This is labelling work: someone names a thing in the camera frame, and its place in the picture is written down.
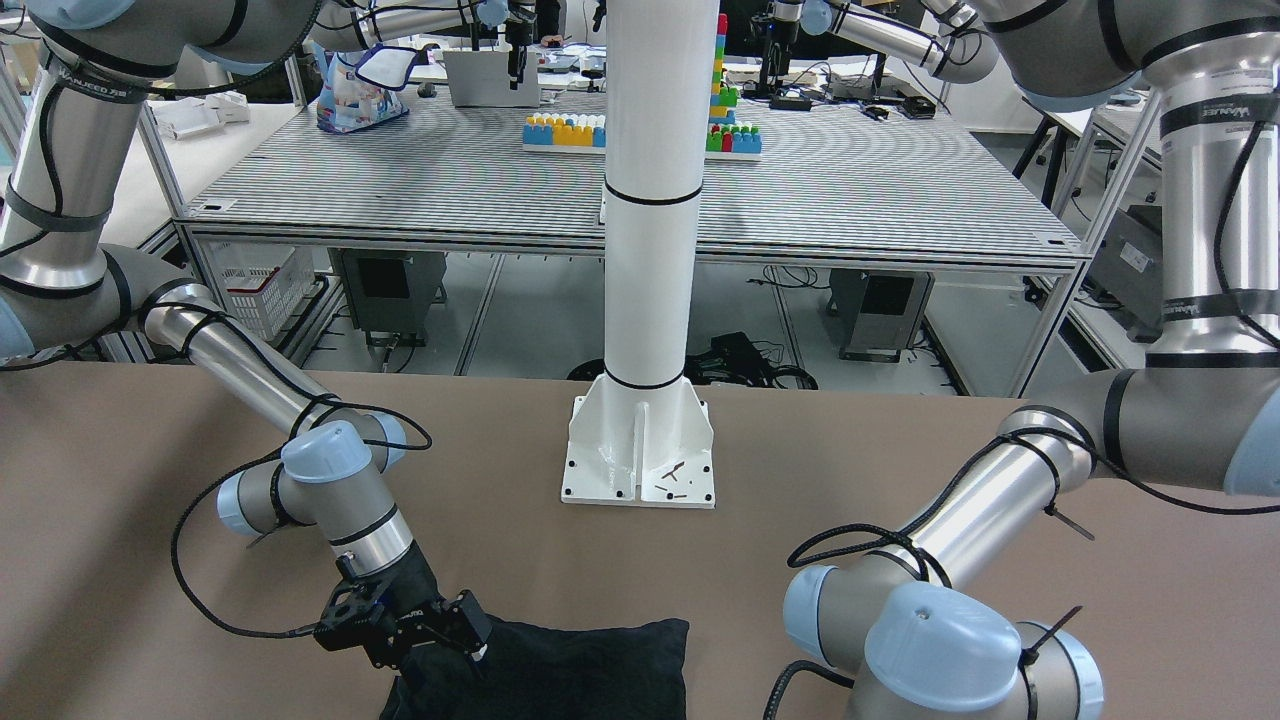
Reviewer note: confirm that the striped aluminium frame workbench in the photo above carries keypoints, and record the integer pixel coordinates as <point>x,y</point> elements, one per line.
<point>832,188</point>

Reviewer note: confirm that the white plastic basket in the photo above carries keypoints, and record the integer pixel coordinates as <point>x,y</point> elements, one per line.
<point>264,282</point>

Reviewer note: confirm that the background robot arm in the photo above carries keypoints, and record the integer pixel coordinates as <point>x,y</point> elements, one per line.
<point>960,54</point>

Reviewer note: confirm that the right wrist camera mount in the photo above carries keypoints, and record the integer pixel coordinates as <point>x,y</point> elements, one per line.
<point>354,617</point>

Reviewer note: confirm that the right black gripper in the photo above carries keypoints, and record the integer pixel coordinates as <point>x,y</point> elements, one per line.
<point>417,582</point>

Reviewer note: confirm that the white open box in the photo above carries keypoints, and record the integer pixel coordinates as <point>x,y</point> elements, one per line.
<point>488,79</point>

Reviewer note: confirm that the printed plastic bag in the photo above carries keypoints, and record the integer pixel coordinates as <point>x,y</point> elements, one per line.
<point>361,89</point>

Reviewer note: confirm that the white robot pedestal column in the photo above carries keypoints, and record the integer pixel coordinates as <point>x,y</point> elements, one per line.
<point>641,436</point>

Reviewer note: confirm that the grey control box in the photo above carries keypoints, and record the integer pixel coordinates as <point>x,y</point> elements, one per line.
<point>390,291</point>
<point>879,311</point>

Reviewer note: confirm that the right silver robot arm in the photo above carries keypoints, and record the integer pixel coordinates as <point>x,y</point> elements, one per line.
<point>61,288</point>

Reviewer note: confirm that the black graphic t-shirt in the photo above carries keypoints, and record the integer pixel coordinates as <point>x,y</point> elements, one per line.
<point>531,672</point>

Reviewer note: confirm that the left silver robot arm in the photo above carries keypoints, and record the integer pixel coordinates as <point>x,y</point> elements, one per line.
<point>896,626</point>

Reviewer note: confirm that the toy brick tower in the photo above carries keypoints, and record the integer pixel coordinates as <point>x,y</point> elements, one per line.
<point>728,138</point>

